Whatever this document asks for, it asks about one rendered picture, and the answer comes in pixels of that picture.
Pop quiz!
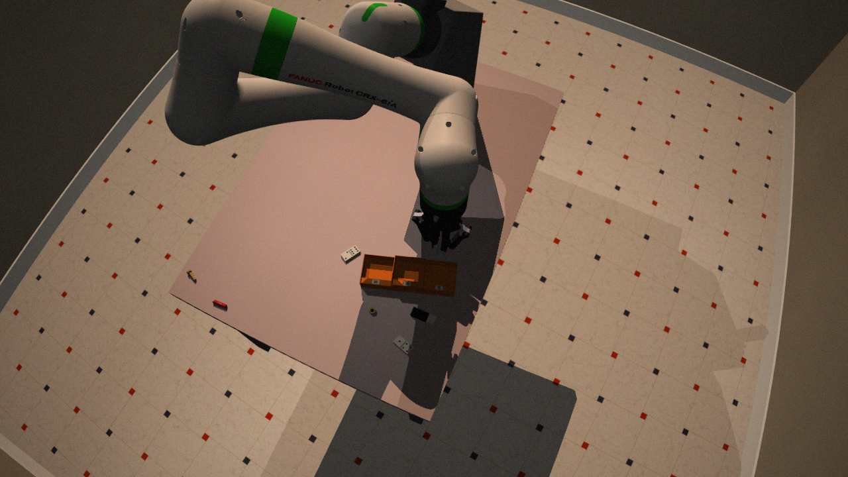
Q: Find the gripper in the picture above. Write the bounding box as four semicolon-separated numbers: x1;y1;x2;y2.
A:
412;209;472;260

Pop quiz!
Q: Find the brown rack of bins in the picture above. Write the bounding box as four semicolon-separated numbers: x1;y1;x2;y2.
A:
360;254;457;297

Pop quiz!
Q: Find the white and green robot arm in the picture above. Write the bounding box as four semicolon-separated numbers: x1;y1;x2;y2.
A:
165;0;478;223

